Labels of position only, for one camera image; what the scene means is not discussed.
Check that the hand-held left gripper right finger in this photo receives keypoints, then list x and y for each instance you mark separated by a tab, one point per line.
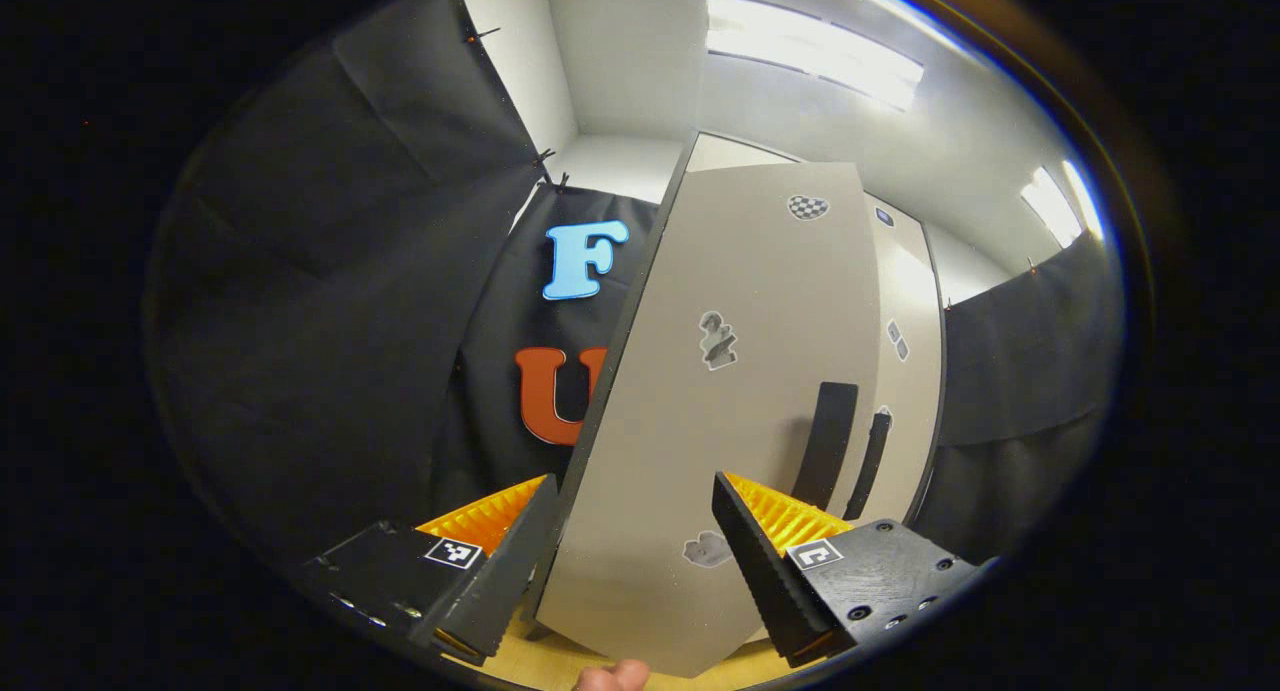
765	571

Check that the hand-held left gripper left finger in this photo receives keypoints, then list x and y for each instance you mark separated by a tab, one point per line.
500	581

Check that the white cabinet door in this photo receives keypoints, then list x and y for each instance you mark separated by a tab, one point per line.
915	271
700	451

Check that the white and grey cabinet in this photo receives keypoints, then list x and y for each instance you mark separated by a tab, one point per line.
646	271

